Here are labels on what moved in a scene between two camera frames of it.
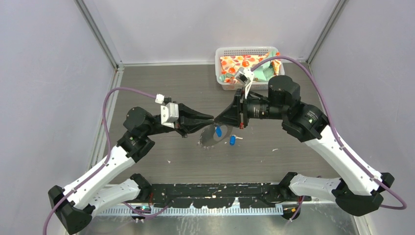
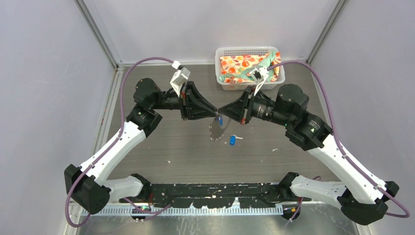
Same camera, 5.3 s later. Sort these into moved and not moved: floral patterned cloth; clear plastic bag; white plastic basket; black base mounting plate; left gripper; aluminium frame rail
Moved: clear plastic bag; left gripper
Not moved: floral patterned cloth; aluminium frame rail; white plastic basket; black base mounting plate
